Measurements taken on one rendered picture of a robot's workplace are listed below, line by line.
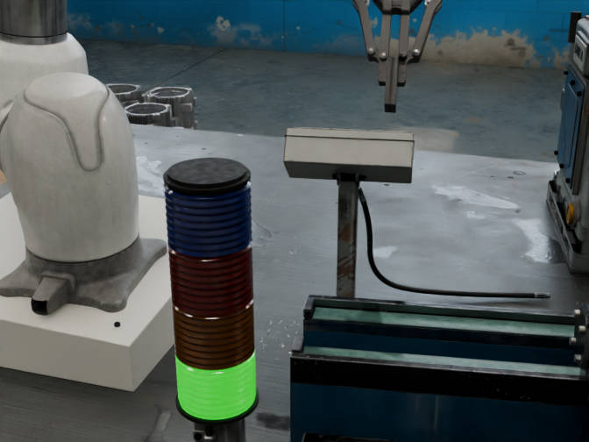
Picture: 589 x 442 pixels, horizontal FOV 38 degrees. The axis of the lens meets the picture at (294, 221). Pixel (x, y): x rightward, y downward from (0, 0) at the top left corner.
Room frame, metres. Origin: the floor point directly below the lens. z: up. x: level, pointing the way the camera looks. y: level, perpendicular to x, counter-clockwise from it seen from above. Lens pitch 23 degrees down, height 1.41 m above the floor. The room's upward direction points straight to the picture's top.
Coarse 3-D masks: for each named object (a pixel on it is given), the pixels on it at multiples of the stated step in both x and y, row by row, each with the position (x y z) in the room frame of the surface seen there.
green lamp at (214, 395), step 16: (176, 368) 0.54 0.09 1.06; (192, 368) 0.52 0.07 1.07; (240, 368) 0.52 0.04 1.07; (192, 384) 0.52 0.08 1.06; (208, 384) 0.52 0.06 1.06; (224, 384) 0.52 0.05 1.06; (240, 384) 0.52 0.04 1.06; (192, 400) 0.52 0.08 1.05; (208, 400) 0.52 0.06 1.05; (224, 400) 0.52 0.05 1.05; (240, 400) 0.52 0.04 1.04; (208, 416) 0.52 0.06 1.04; (224, 416) 0.52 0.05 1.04
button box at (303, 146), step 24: (288, 144) 1.07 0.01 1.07; (312, 144) 1.07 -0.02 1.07; (336, 144) 1.06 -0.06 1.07; (360, 144) 1.06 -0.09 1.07; (384, 144) 1.05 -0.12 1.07; (408, 144) 1.05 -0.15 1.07; (288, 168) 1.08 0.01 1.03; (312, 168) 1.07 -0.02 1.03; (336, 168) 1.06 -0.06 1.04; (360, 168) 1.05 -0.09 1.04; (384, 168) 1.04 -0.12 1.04; (408, 168) 1.03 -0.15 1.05
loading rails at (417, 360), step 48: (336, 336) 0.86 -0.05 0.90; (384, 336) 0.85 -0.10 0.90; (432, 336) 0.85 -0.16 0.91; (480, 336) 0.84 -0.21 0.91; (528, 336) 0.83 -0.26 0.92; (336, 384) 0.76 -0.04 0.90; (384, 384) 0.75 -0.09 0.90; (432, 384) 0.75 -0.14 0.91; (480, 384) 0.74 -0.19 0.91; (528, 384) 0.73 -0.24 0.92; (576, 384) 0.72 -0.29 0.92; (336, 432) 0.76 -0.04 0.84; (384, 432) 0.75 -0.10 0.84; (432, 432) 0.74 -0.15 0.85; (480, 432) 0.74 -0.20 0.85; (528, 432) 0.73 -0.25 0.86; (576, 432) 0.72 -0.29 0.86
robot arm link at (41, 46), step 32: (0, 0) 1.18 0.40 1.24; (32, 0) 1.18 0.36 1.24; (64, 0) 1.22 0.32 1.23; (0, 32) 1.19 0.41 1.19; (32, 32) 1.18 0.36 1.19; (64, 32) 1.21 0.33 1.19; (0, 64) 1.15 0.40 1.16; (32, 64) 1.15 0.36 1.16; (64, 64) 1.18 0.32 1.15; (0, 96) 1.14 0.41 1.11; (0, 128) 1.11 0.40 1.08
